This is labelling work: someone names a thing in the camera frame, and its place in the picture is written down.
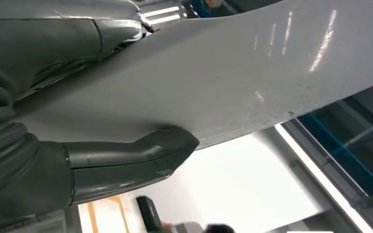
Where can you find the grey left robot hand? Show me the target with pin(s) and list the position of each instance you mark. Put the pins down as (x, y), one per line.
(45, 35)

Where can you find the blue metal shelf rack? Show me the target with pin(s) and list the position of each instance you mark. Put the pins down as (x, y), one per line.
(344, 154)

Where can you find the person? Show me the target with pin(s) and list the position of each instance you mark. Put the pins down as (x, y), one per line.
(218, 229)

